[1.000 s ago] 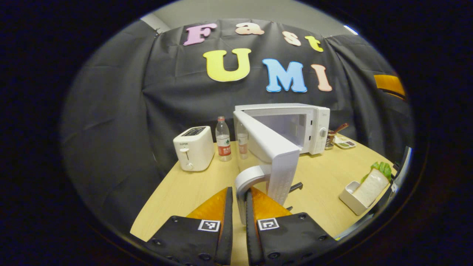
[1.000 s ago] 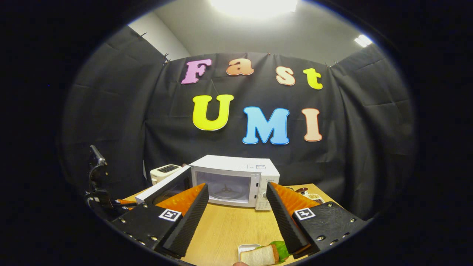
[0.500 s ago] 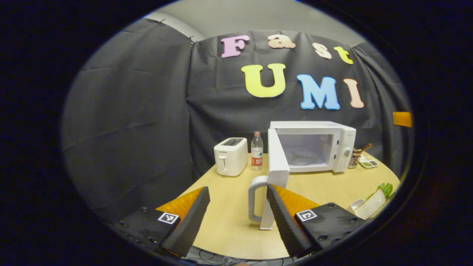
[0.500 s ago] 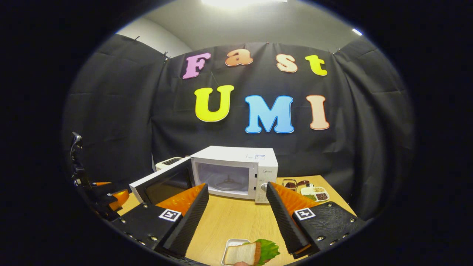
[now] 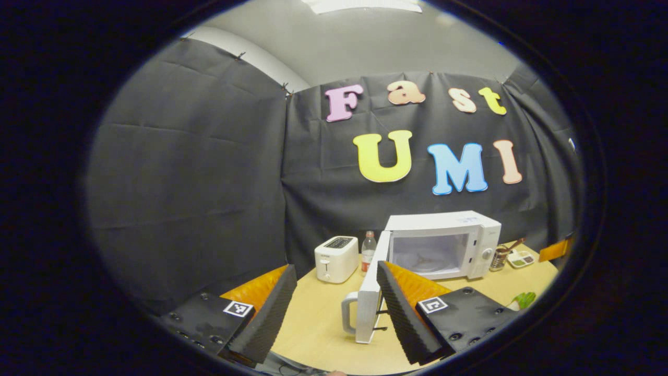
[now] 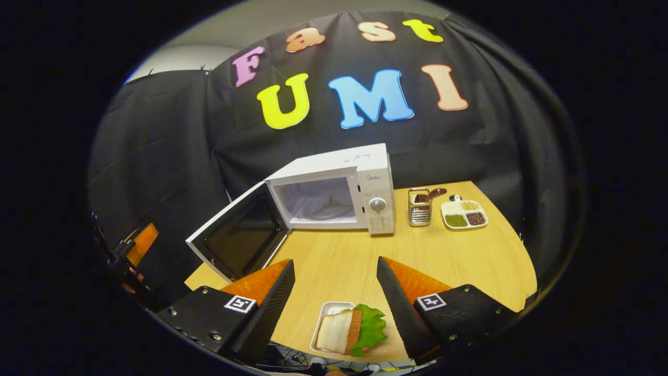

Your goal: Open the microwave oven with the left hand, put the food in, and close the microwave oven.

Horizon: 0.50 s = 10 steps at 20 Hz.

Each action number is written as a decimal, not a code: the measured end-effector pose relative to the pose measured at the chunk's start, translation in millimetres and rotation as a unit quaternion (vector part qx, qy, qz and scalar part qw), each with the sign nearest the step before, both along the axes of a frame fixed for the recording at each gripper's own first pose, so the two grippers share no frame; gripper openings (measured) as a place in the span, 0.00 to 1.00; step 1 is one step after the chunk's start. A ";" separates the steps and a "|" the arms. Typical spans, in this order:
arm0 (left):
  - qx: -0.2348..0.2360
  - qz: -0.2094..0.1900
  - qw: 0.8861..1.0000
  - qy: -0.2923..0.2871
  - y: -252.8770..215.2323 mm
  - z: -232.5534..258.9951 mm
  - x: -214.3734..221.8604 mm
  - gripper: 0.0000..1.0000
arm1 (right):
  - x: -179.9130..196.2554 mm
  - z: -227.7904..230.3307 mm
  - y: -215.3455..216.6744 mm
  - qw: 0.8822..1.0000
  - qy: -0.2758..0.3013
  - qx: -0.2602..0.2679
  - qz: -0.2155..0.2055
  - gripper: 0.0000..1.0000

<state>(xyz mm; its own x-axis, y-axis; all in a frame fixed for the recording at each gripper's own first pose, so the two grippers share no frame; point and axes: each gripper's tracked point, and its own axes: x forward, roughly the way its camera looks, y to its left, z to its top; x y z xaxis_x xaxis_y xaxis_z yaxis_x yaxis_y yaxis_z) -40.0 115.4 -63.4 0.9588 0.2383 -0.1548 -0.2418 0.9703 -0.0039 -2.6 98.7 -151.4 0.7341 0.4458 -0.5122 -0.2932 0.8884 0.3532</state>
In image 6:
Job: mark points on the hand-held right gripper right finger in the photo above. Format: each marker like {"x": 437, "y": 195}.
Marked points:
{"x": 399, "y": 313}

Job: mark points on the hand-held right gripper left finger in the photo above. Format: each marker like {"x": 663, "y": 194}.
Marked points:
{"x": 269, "y": 318}

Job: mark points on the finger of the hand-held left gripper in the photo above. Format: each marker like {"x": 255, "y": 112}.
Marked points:
{"x": 142, "y": 241}

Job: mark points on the sandwich with green lettuce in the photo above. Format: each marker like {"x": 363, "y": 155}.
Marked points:
{"x": 339, "y": 331}

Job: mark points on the white microwave oven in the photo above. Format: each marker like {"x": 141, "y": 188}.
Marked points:
{"x": 376, "y": 183}

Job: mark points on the white rectangular tray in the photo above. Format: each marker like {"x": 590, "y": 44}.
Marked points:
{"x": 329, "y": 309}

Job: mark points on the black backdrop cloth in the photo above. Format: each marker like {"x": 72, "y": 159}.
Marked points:
{"x": 156, "y": 156}

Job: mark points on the metal utensil holder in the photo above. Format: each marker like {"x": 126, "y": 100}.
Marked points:
{"x": 419, "y": 214}

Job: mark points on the white divided dish with grains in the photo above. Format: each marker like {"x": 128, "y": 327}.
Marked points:
{"x": 464, "y": 214}

